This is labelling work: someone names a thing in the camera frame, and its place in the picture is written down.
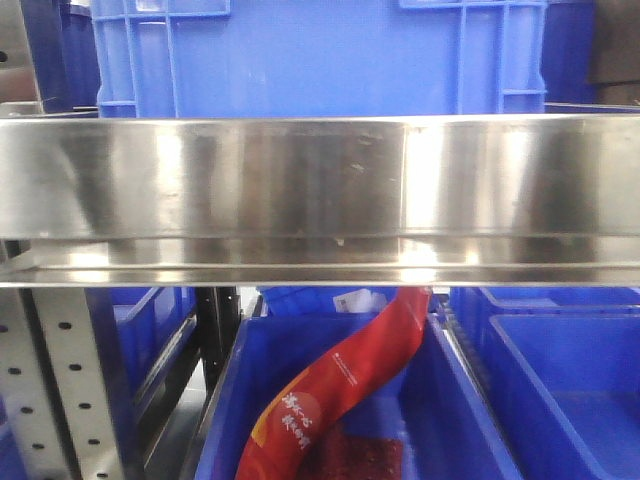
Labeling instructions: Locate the blue bin lower left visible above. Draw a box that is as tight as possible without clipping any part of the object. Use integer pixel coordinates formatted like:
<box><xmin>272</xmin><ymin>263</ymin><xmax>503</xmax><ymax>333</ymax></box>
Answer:
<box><xmin>107</xmin><ymin>286</ymin><xmax>197</xmax><ymax>401</ymax></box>

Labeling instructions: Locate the blue bin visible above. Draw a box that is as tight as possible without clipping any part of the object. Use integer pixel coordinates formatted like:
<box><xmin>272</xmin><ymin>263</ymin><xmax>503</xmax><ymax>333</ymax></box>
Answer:
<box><xmin>107</xmin><ymin>286</ymin><xmax>197</xmax><ymax>401</ymax></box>
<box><xmin>450</xmin><ymin>287</ymin><xmax>639</xmax><ymax>479</ymax></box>
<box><xmin>195</xmin><ymin>314</ymin><xmax>521</xmax><ymax>479</ymax></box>

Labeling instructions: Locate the blue bin lower centre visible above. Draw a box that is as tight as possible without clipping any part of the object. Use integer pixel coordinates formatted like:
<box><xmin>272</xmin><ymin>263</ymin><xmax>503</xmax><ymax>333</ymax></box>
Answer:
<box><xmin>195</xmin><ymin>314</ymin><xmax>521</xmax><ymax>479</ymax></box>

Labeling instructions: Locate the blue bin lower right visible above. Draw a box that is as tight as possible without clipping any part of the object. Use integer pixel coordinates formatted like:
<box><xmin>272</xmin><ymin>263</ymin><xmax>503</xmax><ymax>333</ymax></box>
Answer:
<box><xmin>450</xmin><ymin>287</ymin><xmax>639</xmax><ymax>479</ymax></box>

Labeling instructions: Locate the red printed snack bag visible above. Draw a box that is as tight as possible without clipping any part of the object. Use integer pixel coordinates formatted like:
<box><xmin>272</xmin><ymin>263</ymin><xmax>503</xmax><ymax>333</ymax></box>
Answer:
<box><xmin>235</xmin><ymin>286</ymin><xmax>432</xmax><ymax>479</ymax></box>

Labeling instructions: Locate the large blue crate on shelf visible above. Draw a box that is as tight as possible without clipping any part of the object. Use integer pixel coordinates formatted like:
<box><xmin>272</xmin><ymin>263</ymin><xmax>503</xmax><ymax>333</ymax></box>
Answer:
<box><xmin>91</xmin><ymin>1</ymin><xmax>547</xmax><ymax>118</ymax></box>

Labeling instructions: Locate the stainless steel shelf rail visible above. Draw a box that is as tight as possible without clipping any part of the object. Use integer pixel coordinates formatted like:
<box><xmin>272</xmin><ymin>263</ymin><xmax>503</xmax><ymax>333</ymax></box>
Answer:
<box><xmin>1</xmin><ymin>114</ymin><xmax>639</xmax><ymax>287</ymax></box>

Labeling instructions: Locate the perforated metal shelf post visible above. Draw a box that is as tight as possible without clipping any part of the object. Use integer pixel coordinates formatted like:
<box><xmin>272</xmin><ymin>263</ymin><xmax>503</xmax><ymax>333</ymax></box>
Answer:
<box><xmin>1</xmin><ymin>288</ymin><xmax>144</xmax><ymax>479</ymax></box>

